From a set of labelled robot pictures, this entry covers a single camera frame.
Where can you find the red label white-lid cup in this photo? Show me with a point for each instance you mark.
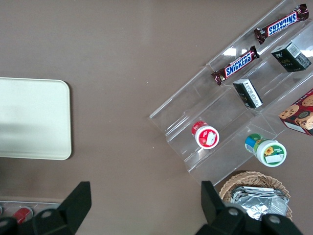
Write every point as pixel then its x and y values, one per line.
pixel 206 135

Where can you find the small black box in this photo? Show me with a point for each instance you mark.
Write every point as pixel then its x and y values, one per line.
pixel 248 94
pixel 291 57

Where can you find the red soda bottle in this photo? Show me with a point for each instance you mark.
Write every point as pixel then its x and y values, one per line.
pixel 22 214

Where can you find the clear acrylic stepped stand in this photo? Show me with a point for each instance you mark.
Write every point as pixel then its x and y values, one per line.
pixel 220 110

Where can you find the red chocolate chip cookie box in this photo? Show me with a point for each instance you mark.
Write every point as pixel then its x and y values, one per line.
pixel 300 112

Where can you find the silver foil packet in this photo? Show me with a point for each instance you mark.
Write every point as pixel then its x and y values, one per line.
pixel 259 203

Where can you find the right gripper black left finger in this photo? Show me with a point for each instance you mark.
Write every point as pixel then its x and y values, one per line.
pixel 71 210

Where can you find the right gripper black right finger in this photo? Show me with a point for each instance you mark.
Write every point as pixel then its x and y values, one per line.
pixel 215 215

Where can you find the cream rectangular tray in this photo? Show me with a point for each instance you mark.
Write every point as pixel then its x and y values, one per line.
pixel 34 117

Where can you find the Snickers chocolate bar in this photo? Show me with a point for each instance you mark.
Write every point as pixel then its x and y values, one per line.
pixel 281 24
pixel 237 64

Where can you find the clear acrylic bottle rack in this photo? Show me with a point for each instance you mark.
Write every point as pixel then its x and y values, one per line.
pixel 36 204

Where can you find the green label white-lid cup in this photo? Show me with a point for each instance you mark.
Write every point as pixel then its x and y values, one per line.
pixel 267 151

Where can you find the light tan wicker basket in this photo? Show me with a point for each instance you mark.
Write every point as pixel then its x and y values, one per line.
pixel 254 178

